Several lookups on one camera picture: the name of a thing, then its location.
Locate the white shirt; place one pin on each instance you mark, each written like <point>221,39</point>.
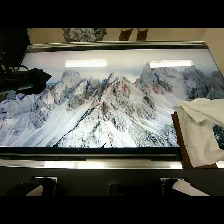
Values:
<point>200,133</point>

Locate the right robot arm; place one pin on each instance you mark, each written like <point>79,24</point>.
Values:
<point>186,188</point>

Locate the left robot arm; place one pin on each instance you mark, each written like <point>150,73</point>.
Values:
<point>23,81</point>

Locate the brown board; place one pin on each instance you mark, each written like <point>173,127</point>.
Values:
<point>180,140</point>

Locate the person's legs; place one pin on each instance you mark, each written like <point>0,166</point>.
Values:
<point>133,34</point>

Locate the grey patterned garment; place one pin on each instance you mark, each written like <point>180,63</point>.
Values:
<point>85,34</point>

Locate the silver frame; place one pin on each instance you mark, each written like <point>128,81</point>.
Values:
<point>110,164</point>

